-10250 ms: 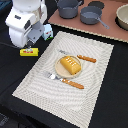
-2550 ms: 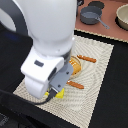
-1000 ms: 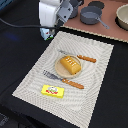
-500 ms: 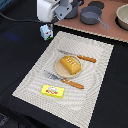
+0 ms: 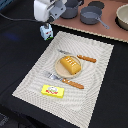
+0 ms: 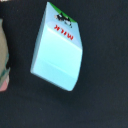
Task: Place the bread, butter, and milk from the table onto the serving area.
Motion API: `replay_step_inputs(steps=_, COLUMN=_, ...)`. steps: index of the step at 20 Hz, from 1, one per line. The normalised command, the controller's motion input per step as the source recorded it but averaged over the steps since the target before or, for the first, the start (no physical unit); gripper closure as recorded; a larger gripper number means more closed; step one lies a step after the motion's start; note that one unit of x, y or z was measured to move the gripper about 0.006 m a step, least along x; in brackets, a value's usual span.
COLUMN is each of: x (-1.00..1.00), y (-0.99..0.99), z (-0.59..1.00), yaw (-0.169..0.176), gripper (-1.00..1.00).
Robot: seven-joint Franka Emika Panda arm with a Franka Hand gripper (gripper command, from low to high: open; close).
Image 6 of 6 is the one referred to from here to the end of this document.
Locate light blue milk carton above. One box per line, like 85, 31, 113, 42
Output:
30, 2, 83, 91

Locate beige striped placemat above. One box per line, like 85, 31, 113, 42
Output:
0, 19, 10, 92

